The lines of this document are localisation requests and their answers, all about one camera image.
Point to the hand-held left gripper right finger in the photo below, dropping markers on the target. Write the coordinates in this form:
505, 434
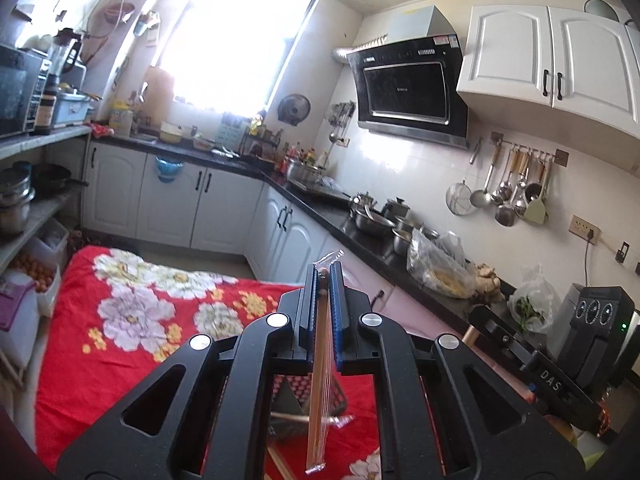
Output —
337, 320

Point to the purple storage box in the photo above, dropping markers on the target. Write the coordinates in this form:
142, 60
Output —
15, 320

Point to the black microwave oven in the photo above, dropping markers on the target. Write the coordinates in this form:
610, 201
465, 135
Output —
17, 90

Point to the black countertop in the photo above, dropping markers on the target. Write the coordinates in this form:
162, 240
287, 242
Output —
380, 252

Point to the light blue knife holder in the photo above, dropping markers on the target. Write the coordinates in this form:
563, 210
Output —
232, 135

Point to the wooden cutting board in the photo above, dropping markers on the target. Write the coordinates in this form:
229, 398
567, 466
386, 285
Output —
160, 95

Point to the black air fryer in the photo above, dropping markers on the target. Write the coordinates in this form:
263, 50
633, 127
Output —
595, 320

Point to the plastic bag with greens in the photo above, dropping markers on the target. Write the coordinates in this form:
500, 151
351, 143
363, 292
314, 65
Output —
532, 300

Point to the steel bowl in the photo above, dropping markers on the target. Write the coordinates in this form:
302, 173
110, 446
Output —
372, 224

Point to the hanging small kitchen tools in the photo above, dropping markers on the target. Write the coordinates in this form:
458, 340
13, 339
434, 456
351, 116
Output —
340, 120

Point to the metal shelf rack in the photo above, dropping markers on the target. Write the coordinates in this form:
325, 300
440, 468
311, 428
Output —
45, 137

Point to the light blue plastic container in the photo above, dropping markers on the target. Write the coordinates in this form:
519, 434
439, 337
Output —
72, 110

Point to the red floral tablecloth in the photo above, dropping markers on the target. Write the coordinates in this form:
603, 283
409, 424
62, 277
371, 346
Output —
75, 385

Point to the black frying pan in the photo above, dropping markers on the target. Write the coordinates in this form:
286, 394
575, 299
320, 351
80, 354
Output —
50, 175

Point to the black range hood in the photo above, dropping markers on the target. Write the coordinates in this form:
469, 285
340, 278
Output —
405, 90

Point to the dark green plastic utensil basket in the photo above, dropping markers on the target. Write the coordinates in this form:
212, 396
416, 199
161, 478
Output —
295, 392

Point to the white wall cabinet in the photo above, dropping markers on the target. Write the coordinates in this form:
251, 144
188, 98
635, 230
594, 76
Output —
510, 55

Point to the large steel cooking pot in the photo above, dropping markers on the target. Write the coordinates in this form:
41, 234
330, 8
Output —
305, 172

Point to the wall socket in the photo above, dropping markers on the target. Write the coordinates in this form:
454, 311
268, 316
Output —
582, 225

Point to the small wall fan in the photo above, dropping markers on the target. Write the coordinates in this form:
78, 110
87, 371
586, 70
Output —
294, 110

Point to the clear plastic bag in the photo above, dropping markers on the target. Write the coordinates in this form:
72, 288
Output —
440, 270

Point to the white base cabinets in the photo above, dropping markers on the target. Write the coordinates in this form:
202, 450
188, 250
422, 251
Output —
220, 215

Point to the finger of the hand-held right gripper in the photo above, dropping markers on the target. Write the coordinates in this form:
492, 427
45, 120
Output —
500, 332

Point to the row of hanging kitchen utensils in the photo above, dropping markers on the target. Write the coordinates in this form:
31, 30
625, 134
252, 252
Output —
520, 185

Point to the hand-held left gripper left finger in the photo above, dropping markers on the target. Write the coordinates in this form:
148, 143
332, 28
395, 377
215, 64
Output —
311, 310

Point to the kitchen window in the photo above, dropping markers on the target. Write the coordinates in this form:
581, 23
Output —
230, 45

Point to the plastic-wrapped chopstick pair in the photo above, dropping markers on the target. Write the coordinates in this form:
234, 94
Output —
320, 410

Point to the ginger root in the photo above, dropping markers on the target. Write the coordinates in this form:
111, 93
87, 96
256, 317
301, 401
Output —
487, 280

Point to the black blender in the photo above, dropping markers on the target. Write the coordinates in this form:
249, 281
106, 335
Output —
65, 52

